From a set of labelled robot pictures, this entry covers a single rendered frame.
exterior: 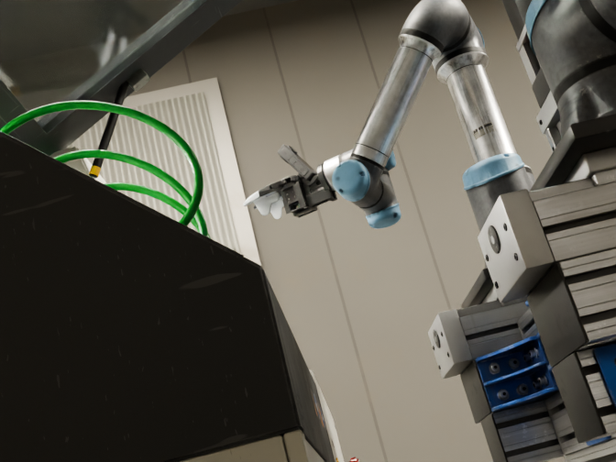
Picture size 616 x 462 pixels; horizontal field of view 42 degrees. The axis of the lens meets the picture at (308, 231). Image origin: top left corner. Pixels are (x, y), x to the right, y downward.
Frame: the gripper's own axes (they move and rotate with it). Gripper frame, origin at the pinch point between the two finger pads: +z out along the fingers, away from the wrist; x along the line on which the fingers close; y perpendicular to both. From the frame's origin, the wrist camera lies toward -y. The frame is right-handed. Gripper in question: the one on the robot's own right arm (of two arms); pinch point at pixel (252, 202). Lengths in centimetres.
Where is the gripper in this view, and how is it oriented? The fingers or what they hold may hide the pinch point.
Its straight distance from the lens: 189.3
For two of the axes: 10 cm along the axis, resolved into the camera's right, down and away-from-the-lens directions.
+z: -8.7, 3.6, 3.4
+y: 2.9, 9.3, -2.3
